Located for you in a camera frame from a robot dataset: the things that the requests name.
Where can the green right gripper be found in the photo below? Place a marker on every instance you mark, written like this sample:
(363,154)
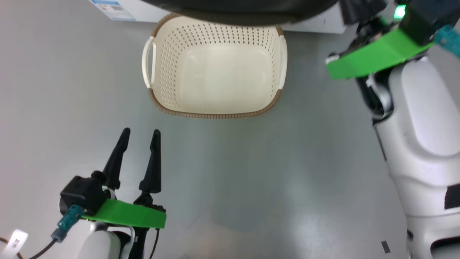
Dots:
(373,55)

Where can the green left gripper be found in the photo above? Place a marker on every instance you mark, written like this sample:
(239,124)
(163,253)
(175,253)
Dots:
(125,215)

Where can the black round glass washer door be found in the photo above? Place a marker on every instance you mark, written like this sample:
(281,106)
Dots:
(233,12)

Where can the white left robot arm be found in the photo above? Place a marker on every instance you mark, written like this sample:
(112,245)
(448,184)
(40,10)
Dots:
(100,244)

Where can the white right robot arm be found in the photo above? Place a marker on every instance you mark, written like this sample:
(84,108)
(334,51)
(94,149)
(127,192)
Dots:
(420,144)

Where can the white front-load washing machine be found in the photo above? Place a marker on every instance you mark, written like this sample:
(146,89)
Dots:
(316,21)

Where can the cream perforated laundry basket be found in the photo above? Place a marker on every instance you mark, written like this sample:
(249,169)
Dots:
(215,72)

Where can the blue energy label sticker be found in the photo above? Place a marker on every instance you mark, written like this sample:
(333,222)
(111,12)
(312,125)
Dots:
(115,9)

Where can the dark grey rectangular label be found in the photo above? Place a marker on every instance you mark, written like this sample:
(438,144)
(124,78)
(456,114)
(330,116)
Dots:
(385,246)

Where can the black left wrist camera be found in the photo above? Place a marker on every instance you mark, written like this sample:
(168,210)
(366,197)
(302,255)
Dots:
(84,192)

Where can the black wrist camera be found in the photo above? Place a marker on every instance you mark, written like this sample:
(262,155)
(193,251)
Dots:
(84,192)
(427,18)

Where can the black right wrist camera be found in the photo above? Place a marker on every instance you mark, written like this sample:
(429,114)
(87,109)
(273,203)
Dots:
(427,18)

